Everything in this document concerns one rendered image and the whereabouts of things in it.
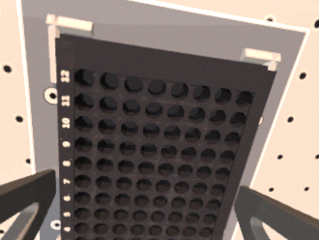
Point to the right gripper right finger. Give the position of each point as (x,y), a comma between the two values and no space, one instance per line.
(253,208)

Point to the grey rectangular base plate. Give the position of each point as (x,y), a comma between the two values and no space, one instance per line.
(289,171)

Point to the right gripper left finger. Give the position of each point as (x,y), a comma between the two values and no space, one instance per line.
(32,196)

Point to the black well plate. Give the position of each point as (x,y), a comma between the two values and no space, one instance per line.
(143,158)

